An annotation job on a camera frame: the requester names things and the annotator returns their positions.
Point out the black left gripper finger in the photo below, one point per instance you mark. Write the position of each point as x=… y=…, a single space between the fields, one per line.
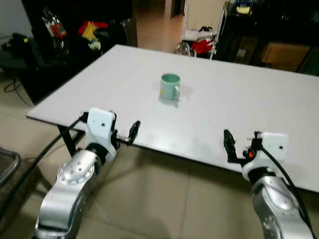
x=134 y=129
x=128 y=139

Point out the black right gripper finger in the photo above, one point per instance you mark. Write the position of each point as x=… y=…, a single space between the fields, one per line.
x=233 y=157
x=228 y=139

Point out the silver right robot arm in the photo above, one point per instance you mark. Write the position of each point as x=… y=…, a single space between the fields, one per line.
x=276 y=209

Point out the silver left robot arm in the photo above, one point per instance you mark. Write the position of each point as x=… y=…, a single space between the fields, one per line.
x=70 y=184

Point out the black table leg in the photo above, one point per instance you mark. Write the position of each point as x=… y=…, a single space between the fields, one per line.
x=65 y=137

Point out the green ceramic mug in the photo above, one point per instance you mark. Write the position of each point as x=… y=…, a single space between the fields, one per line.
x=169 y=87

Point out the red cloth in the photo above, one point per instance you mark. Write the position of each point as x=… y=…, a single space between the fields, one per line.
x=202 y=47

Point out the brown cardboard box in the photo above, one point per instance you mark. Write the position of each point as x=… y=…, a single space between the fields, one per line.
x=284 y=55

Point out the red and yellow packet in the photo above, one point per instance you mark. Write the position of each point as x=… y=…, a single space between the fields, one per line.
x=89 y=29

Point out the grey woven chair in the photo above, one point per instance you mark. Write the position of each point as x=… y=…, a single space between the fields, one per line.
x=10 y=194

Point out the clear plastic snack bag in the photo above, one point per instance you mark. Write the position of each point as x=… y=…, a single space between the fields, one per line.
x=56 y=27

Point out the dark sideboard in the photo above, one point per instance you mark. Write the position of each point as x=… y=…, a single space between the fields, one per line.
x=279 y=25

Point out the white folding rack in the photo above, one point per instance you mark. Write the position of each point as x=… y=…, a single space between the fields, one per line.
x=204 y=15

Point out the small yellow box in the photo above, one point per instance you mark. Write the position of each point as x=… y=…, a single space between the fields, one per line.
x=242 y=9

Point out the black shelf cabinet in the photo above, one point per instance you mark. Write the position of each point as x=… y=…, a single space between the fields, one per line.
x=75 y=12

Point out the black bag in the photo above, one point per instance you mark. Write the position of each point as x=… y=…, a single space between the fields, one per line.
x=17 y=47

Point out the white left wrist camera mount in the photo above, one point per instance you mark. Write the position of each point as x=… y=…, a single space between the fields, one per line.
x=99 y=127

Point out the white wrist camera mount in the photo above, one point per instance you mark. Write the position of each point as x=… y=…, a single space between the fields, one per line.
x=273 y=147
x=99 y=127

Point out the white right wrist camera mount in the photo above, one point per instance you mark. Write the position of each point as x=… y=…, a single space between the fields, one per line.
x=273 y=147

